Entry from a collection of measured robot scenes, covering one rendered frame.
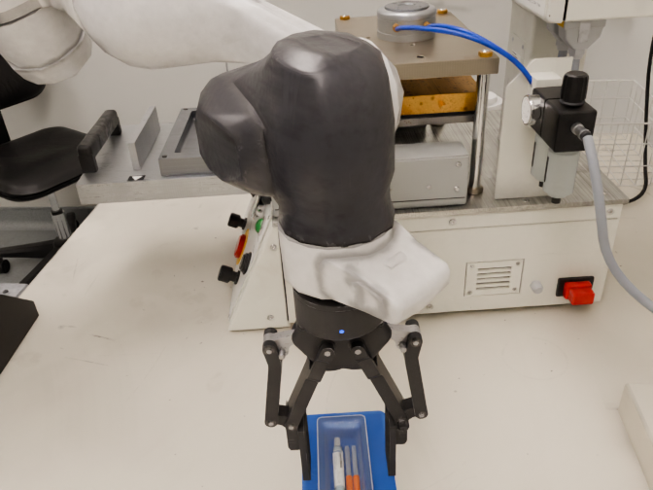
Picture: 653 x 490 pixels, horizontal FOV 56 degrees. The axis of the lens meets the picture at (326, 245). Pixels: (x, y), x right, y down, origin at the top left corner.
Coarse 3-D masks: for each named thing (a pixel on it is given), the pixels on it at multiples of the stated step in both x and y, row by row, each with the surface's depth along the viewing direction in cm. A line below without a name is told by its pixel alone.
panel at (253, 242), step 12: (252, 204) 107; (252, 216) 101; (264, 216) 84; (252, 228) 96; (264, 228) 82; (252, 240) 91; (252, 252) 87; (252, 264) 84; (240, 276) 92; (240, 288) 87
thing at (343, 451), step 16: (352, 416) 71; (320, 432) 69; (336, 432) 69; (352, 432) 69; (320, 448) 67; (336, 448) 67; (352, 448) 67; (320, 464) 65; (336, 464) 65; (352, 464) 65; (368, 464) 65; (320, 480) 64; (336, 480) 64; (352, 480) 64; (368, 480) 63
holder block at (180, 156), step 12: (192, 108) 98; (180, 120) 93; (192, 120) 97; (180, 132) 89; (192, 132) 93; (168, 144) 85; (180, 144) 87; (192, 144) 89; (168, 156) 82; (180, 156) 81; (192, 156) 81; (168, 168) 82; (180, 168) 82; (192, 168) 82; (204, 168) 82
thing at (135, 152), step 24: (144, 120) 90; (120, 144) 93; (144, 144) 87; (120, 168) 85; (144, 168) 85; (96, 192) 82; (120, 192) 82; (144, 192) 82; (168, 192) 82; (192, 192) 83; (216, 192) 83; (240, 192) 83
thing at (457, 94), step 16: (400, 80) 84; (416, 80) 83; (432, 80) 83; (448, 80) 83; (464, 80) 82; (416, 96) 78; (432, 96) 78; (448, 96) 78; (464, 96) 78; (416, 112) 79; (432, 112) 79; (448, 112) 79; (464, 112) 80
